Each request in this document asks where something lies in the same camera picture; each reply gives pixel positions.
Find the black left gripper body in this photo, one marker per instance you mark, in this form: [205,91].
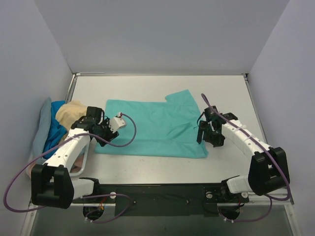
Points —
[106,134]

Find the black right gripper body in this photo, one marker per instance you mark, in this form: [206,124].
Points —
[206,131]

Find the teal t shirt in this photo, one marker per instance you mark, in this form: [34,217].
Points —
[167,129]

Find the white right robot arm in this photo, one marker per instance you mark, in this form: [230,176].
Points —
[268,169]

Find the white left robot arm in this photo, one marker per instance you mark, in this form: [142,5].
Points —
[51,183]

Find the pink t shirt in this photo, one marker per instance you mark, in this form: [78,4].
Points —
[74,169]

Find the white laundry bin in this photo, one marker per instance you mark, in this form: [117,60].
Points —
[83,152]

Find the light blue t shirt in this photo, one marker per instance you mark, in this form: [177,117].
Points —
[43,128]

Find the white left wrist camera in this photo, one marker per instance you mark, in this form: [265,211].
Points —
[116,123]

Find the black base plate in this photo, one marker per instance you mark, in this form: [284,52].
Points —
[166,199]

